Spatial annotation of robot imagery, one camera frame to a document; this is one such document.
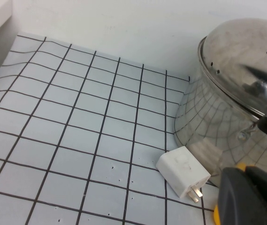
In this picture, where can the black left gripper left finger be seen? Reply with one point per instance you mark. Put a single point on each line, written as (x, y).
(234, 199)

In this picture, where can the steel lid with black knob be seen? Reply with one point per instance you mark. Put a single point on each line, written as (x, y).
(236, 51)

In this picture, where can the white charger plug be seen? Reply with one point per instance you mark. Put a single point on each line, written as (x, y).
(182, 168)

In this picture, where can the grey black-grid table mat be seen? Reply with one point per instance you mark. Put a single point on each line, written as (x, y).
(77, 117)

